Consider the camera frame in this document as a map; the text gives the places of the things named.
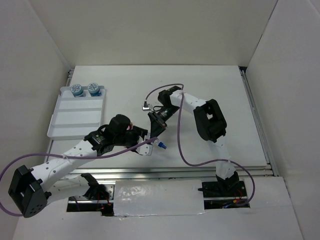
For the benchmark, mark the white compartment tray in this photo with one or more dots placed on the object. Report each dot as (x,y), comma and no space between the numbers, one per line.
(75,117)

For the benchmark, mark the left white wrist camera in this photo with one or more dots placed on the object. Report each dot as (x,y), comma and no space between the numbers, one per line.
(145,150)

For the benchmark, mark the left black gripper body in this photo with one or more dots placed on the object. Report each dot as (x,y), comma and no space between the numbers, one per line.
(131,138)

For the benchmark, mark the clear blue-capped glue bottle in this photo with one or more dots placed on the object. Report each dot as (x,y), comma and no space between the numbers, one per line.
(155,143)

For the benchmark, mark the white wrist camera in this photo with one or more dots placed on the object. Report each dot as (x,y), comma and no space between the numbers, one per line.
(146,107)
(145,150)

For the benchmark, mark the white foil-edged board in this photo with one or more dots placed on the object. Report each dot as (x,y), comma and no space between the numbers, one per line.
(158,198)

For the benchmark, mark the blue paint jar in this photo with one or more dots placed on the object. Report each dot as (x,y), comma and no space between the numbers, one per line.
(77,90)
(94,89)

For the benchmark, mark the aluminium table rail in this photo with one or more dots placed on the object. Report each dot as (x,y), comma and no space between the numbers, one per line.
(147,173)

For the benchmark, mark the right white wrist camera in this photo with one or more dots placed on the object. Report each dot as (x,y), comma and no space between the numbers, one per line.
(146,107)

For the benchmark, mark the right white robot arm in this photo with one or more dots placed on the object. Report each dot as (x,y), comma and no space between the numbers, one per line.
(210,125)

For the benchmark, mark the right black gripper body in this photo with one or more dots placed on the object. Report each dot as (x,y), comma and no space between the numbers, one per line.
(161,117)

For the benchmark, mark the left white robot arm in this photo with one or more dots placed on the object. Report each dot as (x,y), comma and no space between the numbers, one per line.
(32,189)

